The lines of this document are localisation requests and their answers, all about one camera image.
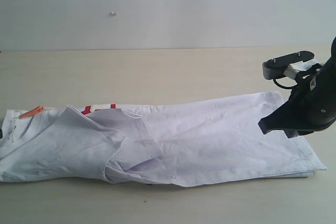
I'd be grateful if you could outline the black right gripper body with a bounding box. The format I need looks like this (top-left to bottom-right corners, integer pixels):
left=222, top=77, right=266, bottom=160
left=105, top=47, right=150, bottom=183
left=288, top=40, right=335, bottom=131

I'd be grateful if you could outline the black right camera cable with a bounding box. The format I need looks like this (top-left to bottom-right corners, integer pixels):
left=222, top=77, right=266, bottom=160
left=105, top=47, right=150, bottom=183
left=272, top=66, right=322, bottom=90

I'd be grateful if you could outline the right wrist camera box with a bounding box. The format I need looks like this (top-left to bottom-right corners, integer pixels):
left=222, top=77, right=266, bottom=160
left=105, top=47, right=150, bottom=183
left=262, top=50, right=314, bottom=80

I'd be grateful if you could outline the white t-shirt red lettering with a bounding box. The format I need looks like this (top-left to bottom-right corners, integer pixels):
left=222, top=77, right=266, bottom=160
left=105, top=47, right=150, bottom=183
left=1, top=92, right=326, bottom=187

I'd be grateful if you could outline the orange fabric tag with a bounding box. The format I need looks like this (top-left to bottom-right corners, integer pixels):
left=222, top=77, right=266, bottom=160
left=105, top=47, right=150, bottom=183
left=18, top=105, right=55, bottom=119

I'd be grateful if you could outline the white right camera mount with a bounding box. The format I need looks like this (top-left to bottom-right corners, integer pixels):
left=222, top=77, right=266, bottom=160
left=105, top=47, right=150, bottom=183
left=283, top=59, right=322, bottom=80

